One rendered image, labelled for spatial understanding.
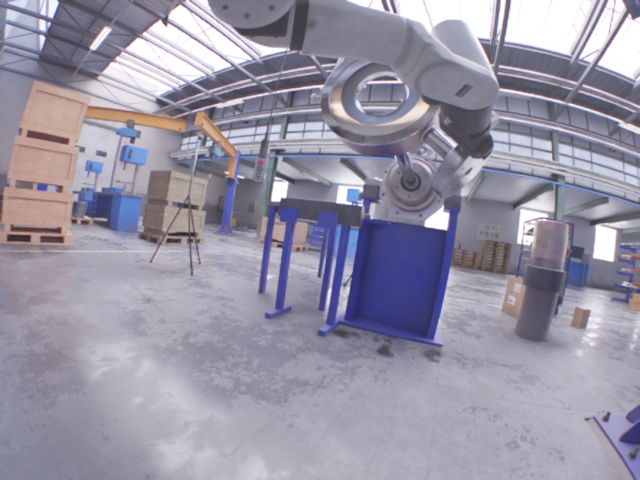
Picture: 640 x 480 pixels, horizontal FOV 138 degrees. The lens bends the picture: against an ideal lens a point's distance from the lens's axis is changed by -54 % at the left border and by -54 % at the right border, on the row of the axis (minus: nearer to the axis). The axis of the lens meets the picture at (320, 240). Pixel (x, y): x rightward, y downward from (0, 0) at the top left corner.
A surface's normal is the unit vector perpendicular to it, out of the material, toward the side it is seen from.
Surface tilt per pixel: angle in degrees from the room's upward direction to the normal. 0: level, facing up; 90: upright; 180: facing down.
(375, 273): 90
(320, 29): 140
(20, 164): 90
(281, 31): 131
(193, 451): 0
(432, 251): 90
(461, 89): 166
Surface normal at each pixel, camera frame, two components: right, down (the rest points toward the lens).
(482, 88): 0.01, 0.99
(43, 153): 0.89, 0.15
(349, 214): -0.39, -0.02
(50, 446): 0.15, -0.99
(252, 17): 0.12, 0.71
